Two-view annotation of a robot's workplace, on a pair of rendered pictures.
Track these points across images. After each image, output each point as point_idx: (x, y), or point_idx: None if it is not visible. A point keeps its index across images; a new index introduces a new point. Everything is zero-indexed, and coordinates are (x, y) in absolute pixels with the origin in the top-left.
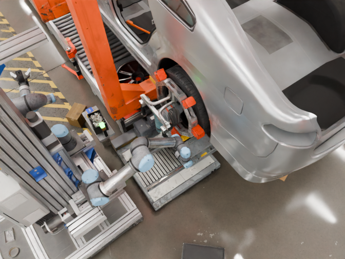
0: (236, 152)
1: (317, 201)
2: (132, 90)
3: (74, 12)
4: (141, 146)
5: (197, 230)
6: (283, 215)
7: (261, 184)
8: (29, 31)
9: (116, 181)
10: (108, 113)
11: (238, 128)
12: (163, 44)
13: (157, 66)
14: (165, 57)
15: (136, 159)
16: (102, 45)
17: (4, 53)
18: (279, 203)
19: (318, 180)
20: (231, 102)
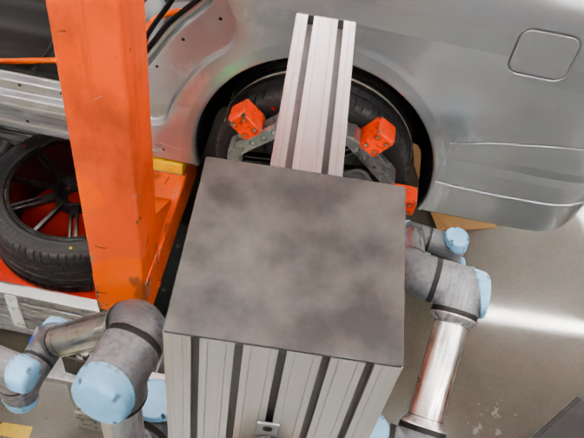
0: (529, 180)
1: (564, 224)
2: (157, 209)
3: (102, 8)
4: (446, 262)
5: (467, 426)
6: (549, 284)
7: (471, 258)
8: (302, 34)
9: (447, 381)
10: (23, 348)
11: (552, 114)
12: (250, 32)
13: (202, 109)
14: (251, 67)
15: (463, 295)
16: (142, 94)
17: (348, 113)
18: (525, 269)
19: None
20: (535, 60)
